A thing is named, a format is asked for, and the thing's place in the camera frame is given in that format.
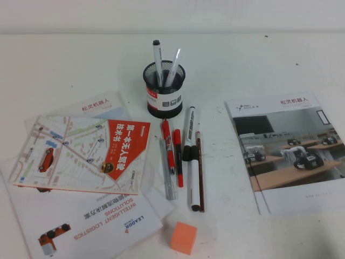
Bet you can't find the white marker with black cap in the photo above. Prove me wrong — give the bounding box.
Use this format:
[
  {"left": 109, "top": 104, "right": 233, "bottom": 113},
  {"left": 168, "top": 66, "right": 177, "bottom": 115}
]
[
  {"left": 187, "top": 145, "right": 202, "bottom": 213},
  {"left": 182, "top": 106, "right": 197, "bottom": 162}
]

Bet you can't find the red clip pen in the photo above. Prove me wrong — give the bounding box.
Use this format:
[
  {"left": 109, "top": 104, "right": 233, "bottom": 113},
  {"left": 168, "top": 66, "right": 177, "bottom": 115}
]
[{"left": 161, "top": 118, "right": 176, "bottom": 175}]

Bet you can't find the black mesh pen holder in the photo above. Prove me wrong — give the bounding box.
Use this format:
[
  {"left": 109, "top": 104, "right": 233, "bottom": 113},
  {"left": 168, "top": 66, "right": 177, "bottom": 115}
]
[{"left": 142, "top": 59, "right": 188, "bottom": 119}]

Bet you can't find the grey translucent pen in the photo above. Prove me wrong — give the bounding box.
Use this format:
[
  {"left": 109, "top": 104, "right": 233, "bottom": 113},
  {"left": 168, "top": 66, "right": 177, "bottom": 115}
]
[{"left": 158, "top": 138, "right": 178, "bottom": 201}]

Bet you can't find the clear plastic pen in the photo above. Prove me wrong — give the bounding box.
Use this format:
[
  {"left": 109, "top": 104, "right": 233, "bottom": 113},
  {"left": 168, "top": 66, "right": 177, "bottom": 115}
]
[{"left": 163, "top": 47, "right": 182, "bottom": 87}]

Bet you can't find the slim red and black marker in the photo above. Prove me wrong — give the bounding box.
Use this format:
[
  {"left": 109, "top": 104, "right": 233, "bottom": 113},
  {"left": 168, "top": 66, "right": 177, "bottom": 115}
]
[{"left": 172, "top": 128, "right": 184, "bottom": 188}]

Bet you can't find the dark red pencil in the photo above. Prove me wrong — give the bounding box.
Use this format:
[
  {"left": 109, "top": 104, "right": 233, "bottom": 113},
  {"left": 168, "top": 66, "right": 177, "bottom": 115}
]
[{"left": 195, "top": 122, "right": 205, "bottom": 213}]

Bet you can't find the plain white paper sheet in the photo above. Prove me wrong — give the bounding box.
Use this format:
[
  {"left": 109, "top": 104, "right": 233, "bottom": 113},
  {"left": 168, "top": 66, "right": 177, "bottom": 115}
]
[{"left": 141, "top": 185, "right": 178, "bottom": 221}]

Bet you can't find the thin white black-capped marker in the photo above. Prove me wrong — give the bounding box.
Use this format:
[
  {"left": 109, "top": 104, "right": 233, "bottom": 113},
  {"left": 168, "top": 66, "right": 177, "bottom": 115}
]
[{"left": 152, "top": 39, "right": 164, "bottom": 88}]

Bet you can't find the white brochure with red title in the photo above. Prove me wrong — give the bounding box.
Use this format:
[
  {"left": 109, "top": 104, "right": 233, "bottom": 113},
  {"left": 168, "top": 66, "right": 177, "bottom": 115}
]
[{"left": 24, "top": 91, "right": 132, "bottom": 135}]

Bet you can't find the map cover book with car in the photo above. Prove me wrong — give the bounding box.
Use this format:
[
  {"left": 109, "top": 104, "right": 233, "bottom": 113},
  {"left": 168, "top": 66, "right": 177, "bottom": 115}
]
[{"left": 9, "top": 115, "right": 151, "bottom": 196}]

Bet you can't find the orange cube block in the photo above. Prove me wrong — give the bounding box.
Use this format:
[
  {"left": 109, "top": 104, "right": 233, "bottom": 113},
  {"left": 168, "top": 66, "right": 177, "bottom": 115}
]
[{"left": 169, "top": 221, "right": 198, "bottom": 256}]

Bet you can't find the white logistics brochure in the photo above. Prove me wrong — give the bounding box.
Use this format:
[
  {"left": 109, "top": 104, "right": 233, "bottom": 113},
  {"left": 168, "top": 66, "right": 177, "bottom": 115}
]
[{"left": 0, "top": 156, "right": 164, "bottom": 259}]

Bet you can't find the brochure with classroom photo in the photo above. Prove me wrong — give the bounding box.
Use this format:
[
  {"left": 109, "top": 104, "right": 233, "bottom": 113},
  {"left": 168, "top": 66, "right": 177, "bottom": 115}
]
[{"left": 224, "top": 90, "right": 345, "bottom": 216}]

